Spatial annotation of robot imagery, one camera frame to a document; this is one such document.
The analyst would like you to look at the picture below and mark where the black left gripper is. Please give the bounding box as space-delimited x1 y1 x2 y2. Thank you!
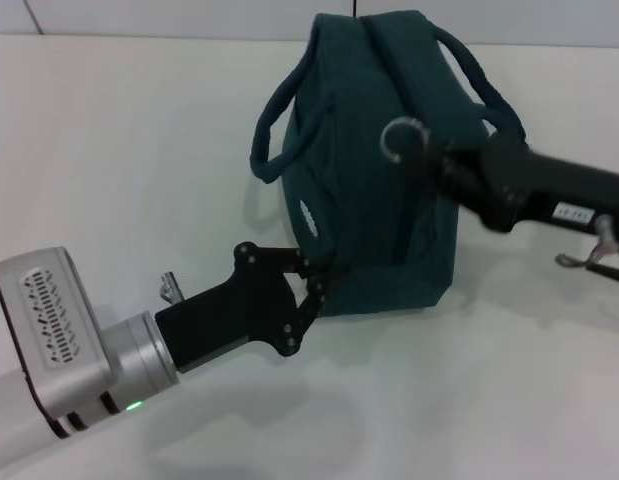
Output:
155 242 329 374

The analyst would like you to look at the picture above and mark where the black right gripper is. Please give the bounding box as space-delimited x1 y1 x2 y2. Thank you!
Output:
402 132 619 236

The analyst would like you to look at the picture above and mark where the dark teal fabric bag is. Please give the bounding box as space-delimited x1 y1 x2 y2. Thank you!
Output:
248 12 528 321

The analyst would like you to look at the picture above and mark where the metal zipper pull ring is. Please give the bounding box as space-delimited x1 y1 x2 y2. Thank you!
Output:
381 117 434 164

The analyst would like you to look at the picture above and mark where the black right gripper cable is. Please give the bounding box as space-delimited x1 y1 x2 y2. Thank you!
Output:
556 214 619 287

